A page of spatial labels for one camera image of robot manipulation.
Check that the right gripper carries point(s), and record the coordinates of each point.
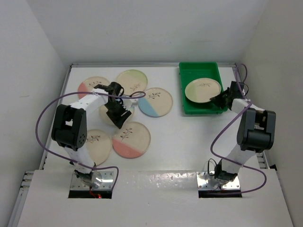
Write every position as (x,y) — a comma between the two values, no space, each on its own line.
(216,100)

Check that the pink cream plate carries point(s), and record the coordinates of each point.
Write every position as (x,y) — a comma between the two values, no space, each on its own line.
(90,83)
(132,140)

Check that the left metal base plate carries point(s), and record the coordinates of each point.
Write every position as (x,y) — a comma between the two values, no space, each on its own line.
(97,180)

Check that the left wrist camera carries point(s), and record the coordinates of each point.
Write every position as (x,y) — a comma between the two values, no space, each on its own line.
(133,101)

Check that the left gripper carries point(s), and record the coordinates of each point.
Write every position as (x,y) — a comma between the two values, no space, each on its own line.
(118,119)

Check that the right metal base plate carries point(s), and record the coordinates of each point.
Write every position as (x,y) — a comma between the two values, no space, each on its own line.
(207,183)

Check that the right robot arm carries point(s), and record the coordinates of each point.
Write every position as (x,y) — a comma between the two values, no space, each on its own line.
(255,134)

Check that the green plastic bin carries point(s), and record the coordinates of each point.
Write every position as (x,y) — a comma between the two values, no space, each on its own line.
(189,71)

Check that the pink cream plate front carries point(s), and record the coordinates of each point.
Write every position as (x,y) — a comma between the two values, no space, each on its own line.
(132,140)

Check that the pale green cream plate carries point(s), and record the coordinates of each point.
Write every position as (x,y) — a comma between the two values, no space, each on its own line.
(202,90)

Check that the pink cream plate rear left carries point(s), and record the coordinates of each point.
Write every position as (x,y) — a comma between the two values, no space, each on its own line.
(90,83)

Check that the green cream plate rear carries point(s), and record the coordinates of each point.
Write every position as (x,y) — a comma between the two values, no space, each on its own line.
(132,81)

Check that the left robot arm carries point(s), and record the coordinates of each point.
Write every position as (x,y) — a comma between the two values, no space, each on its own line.
(70,126)

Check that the blue cream plate centre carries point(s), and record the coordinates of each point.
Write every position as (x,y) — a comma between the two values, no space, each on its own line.
(103,111)

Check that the blue cream plate right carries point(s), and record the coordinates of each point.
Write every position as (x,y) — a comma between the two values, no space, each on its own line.
(157,103)

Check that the blue cream plate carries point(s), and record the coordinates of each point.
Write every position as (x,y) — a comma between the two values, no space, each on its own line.
(103,111)
(157,103)

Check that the metal base plate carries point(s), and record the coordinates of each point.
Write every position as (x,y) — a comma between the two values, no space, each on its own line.
(207,183)
(97,180)

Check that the yellow cream plate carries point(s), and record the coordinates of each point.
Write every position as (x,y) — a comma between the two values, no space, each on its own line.
(99,145)

